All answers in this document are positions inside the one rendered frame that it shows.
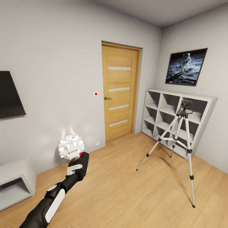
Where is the digital camera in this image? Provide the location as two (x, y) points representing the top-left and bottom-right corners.
(68, 152), (89, 177)

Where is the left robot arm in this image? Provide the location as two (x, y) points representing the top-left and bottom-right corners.
(19, 164), (85, 228)

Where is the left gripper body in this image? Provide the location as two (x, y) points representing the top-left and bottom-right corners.
(66, 171), (84, 188)

